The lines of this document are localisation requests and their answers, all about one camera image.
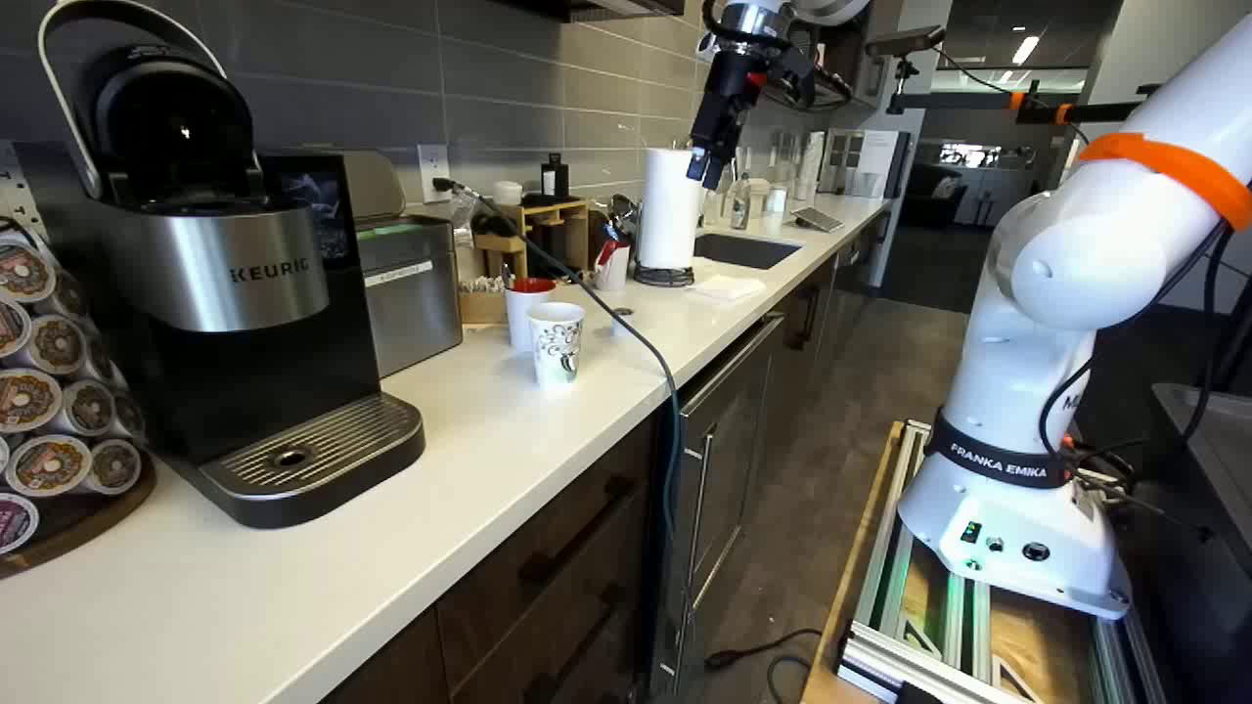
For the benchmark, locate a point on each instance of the white cup with pens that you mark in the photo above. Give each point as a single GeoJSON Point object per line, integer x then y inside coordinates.
{"type": "Point", "coordinates": [611, 272]}

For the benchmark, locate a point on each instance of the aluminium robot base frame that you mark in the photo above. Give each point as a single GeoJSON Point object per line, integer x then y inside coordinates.
{"type": "Point", "coordinates": [900, 627]}

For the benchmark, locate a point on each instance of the dark kitchen sink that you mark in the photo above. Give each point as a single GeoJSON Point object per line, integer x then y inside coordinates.
{"type": "Point", "coordinates": [743, 251]}

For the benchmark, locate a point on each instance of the wooden countertop organizer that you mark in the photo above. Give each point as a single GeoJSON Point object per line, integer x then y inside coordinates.
{"type": "Point", "coordinates": [542, 215]}

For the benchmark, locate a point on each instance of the coffee pod carousel rack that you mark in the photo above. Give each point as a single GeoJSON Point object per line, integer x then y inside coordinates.
{"type": "Point", "coordinates": [79, 514]}

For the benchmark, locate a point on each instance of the dark wood kitchen cabinet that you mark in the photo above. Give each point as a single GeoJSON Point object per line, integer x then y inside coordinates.
{"type": "Point", "coordinates": [572, 571]}

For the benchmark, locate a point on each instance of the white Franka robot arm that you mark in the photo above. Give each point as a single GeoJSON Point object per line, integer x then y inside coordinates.
{"type": "Point", "coordinates": [1043, 327]}

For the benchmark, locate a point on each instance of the white paper towel roll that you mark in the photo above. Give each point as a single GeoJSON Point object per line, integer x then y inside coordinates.
{"type": "Point", "coordinates": [666, 208]}

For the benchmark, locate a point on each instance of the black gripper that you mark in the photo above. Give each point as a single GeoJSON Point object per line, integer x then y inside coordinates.
{"type": "Point", "coordinates": [726, 90]}

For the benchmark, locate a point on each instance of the white wall outlet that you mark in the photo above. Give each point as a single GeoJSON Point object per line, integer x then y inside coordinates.
{"type": "Point", "coordinates": [437, 164]}

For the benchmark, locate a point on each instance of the stainless steel countertop bin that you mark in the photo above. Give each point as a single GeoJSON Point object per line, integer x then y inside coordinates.
{"type": "Point", "coordinates": [412, 298]}

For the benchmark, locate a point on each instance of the white printed paper cup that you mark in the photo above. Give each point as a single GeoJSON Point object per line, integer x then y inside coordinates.
{"type": "Point", "coordinates": [555, 344]}

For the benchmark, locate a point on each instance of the black silver Keurig coffee machine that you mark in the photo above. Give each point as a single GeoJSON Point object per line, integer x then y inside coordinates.
{"type": "Point", "coordinates": [246, 338]}

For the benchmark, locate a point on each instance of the black bottle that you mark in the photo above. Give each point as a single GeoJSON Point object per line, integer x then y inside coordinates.
{"type": "Point", "coordinates": [551, 176]}

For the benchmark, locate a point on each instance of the small white jar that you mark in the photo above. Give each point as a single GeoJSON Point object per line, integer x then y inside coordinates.
{"type": "Point", "coordinates": [508, 194]}

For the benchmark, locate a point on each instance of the white cup with red rim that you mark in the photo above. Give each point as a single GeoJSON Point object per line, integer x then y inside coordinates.
{"type": "Point", "coordinates": [524, 306]}

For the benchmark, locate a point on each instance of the cardboard box of packets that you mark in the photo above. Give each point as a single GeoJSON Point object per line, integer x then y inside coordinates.
{"type": "Point", "coordinates": [478, 306]}

